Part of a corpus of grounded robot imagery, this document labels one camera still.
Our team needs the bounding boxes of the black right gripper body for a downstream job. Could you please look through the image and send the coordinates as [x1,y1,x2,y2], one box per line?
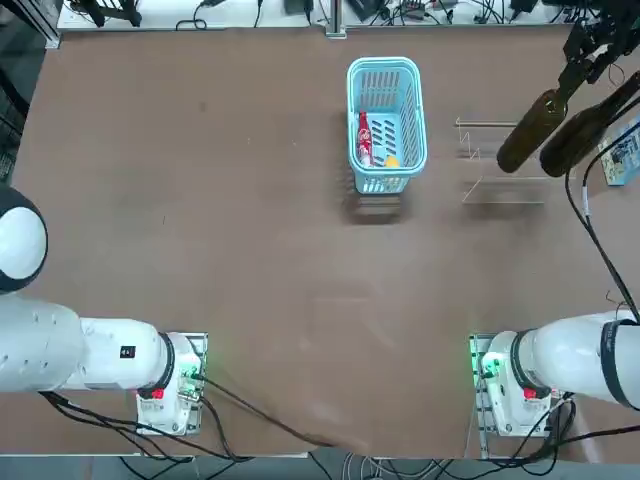
[594,7,640,56]

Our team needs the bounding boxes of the dark sloped-shoulder wine bottle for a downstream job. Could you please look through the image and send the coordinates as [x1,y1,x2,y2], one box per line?
[538,71,640,178]

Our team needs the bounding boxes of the brown high-shouldered wine bottle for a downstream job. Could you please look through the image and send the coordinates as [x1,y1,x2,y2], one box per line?
[496,87,572,174]

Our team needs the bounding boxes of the clear acrylic stepped shelf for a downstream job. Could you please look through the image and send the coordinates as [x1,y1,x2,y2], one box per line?
[454,117,554,205]

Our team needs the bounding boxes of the black power strip with plugs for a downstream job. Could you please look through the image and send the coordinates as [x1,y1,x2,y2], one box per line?
[399,0,459,14]

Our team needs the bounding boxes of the light blue plastic basket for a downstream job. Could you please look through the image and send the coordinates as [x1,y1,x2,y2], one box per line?
[346,56,428,195]

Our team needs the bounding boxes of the red cola bottle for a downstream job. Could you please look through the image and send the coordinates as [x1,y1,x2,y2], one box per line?
[356,110,374,167]

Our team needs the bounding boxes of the black stand legs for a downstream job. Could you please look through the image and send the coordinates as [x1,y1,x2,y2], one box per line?
[69,0,144,27]

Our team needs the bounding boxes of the black cable with white tag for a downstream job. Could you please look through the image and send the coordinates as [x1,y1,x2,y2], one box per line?
[564,107,640,321]

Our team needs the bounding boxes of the aluminium frame post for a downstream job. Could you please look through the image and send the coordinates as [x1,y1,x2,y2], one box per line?
[324,0,347,39]

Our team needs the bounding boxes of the aluminium frame beam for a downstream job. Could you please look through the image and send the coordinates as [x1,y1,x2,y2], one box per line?
[19,0,62,50]

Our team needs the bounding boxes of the black wire rack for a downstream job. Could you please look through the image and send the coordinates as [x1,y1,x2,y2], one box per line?
[0,64,26,176]

